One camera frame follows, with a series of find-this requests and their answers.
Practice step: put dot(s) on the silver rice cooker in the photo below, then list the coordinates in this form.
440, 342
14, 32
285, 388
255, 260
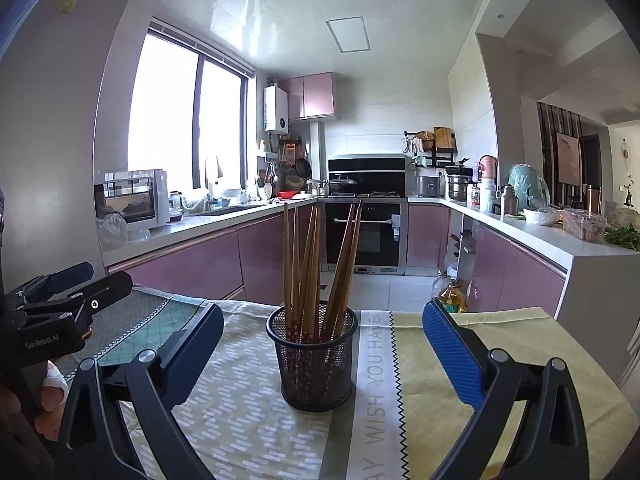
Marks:
430, 186

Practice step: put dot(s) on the bamboo chopstick long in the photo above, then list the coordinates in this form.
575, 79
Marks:
329, 318

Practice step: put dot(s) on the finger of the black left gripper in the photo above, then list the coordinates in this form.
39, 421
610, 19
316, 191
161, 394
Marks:
96, 296
60, 279

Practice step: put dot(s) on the black wire mesh holder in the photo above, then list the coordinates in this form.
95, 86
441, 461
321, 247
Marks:
315, 377

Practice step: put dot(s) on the bamboo chopstick red patterned end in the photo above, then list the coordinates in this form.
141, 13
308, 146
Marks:
287, 273

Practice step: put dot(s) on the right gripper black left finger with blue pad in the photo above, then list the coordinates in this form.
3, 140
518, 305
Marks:
94, 442

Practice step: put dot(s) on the white wall water heater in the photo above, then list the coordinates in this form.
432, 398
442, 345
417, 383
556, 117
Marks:
275, 109

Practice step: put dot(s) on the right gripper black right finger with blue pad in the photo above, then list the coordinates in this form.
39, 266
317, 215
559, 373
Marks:
551, 441

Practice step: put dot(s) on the steel stock pot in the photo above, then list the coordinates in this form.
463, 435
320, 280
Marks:
457, 180

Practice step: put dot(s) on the white microwave oven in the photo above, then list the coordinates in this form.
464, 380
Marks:
140, 197

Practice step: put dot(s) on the purple kitchen cabinets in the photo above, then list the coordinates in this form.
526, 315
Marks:
217, 256

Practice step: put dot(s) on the yellow green cloth mat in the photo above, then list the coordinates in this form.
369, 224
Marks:
434, 417

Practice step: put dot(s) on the black wall rack shelf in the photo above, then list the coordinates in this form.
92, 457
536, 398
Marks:
435, 148

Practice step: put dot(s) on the dark brown long chopstick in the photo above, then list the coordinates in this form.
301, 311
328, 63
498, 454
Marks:
313, 281

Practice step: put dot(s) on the bamboo chopstick group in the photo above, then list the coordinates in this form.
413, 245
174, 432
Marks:
350, 269

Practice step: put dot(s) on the black built-in oven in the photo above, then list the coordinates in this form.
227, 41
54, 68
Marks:
382, 246

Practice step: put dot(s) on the black range hood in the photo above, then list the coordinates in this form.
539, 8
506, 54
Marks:
368, 174

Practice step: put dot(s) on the pink thermos kettle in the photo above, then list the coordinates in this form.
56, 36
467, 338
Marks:
488, 167

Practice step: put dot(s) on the person's left hand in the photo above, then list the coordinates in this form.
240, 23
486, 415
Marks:
52, 397

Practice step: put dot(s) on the oil bottle on floor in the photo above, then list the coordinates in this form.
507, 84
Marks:
449, 292

